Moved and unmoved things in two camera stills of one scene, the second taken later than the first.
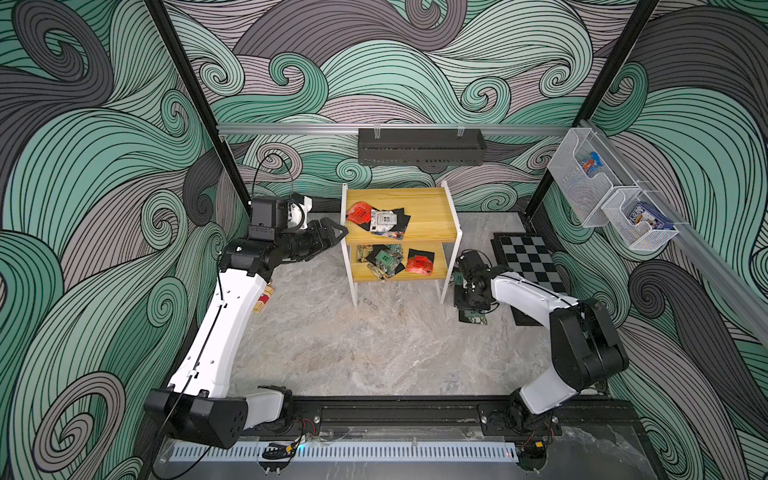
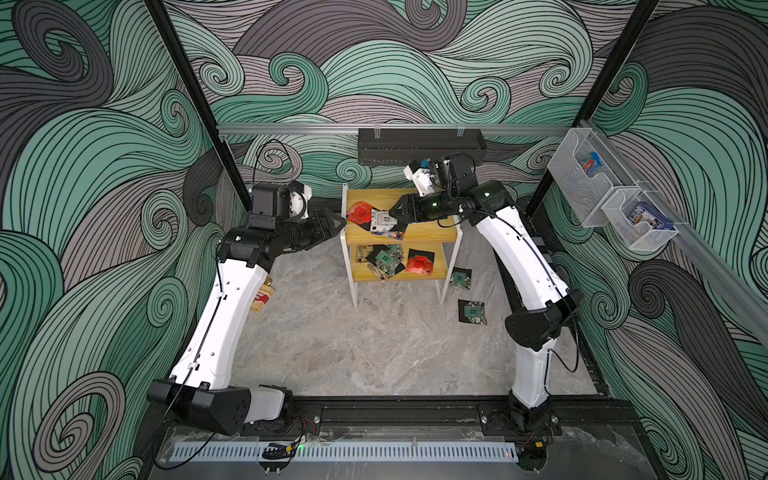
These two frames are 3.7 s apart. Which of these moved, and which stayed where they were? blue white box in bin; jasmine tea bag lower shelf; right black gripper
Moved: right black gripper
Stayed: blue white box in bin; jasmine tea bag lower shelf
